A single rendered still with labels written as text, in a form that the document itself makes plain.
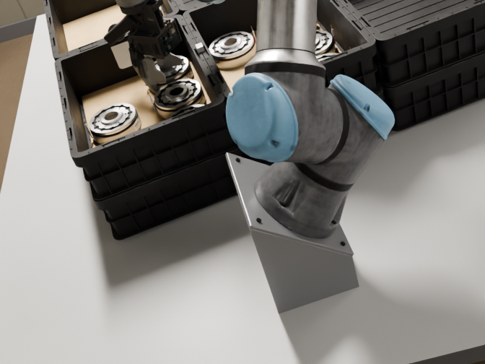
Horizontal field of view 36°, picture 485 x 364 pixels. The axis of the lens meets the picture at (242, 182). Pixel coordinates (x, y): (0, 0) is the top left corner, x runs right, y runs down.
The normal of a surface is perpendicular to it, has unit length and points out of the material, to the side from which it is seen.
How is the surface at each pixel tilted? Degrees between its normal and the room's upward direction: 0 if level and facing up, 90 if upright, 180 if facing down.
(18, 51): 0
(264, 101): 58
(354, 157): 107
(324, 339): 0
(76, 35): 0
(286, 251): 90
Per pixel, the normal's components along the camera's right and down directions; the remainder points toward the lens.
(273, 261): 0.21, 0.60
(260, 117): -0.74, 0.09
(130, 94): -0.25, -0.73
